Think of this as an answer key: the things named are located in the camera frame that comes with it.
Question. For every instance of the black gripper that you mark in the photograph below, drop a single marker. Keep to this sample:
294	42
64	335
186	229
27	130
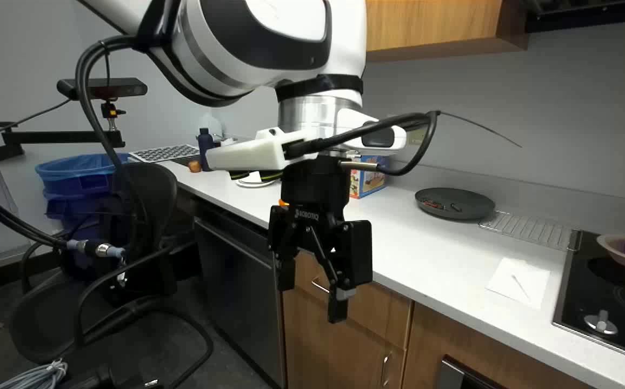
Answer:
316	185

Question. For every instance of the wooden kitchen drawer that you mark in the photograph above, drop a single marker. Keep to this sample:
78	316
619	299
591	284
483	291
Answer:
383	310

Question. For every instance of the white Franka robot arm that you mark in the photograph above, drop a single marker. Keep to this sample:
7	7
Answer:
211	35

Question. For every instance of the colourful toy set box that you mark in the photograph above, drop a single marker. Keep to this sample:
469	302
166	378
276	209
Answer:
368	184

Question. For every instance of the stainless steel dishwasher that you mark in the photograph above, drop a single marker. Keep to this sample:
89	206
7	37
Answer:
238	288

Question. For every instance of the wooden cabinet door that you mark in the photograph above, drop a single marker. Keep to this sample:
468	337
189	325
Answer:
312	345

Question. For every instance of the dark round plate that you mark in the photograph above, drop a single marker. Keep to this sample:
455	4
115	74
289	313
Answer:
455	203

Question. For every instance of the orange plastic cup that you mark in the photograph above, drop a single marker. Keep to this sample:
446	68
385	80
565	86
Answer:
195	167

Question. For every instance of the blue bottle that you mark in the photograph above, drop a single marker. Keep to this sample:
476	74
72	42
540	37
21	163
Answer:
203	147

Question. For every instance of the wooden oven cabinet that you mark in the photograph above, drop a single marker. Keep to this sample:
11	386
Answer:
469	337

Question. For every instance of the black office chair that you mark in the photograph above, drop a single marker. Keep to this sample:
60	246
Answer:
146	194

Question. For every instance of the grey grid rack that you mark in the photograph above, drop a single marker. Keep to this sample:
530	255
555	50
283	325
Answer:
162	154

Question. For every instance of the black built-in oven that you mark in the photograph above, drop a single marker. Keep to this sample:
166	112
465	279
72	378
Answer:
453	378

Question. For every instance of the white paper napkin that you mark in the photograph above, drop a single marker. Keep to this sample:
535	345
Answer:
517	282

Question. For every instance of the clear ribbed mat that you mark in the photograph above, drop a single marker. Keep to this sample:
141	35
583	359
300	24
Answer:
529	229

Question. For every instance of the blue plastic bin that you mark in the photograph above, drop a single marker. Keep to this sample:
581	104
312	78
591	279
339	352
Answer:
75	179

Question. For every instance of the black glass cooktop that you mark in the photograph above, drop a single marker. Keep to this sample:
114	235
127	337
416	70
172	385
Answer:
584	288

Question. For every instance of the striped grey cloth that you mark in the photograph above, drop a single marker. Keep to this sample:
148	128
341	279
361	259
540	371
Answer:
34	377

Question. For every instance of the black range hood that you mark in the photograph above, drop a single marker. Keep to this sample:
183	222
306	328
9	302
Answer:
594	11

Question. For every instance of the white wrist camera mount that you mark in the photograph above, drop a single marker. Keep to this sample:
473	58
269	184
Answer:
253	152

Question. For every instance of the wooden wall cabinet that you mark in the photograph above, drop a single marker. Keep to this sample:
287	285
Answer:
434	24

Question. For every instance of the black stereo camera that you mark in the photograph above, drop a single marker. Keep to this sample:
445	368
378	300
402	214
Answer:
103	86

